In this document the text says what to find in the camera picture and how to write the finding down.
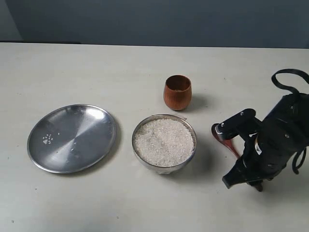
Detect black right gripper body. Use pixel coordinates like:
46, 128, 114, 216
243, 93, 309, 181

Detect dark red wooden spoon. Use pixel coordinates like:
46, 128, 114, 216
211, 123, 240, 159

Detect steel bowl of rice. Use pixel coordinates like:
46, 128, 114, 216
132, 114, 197, 174

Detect brown wooden cup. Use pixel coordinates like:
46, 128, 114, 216
163, 75, 192, 111

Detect round steel plate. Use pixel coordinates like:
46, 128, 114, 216
27, 104, 117, 174

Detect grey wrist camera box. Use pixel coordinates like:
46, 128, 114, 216
211, 108, 262, 141

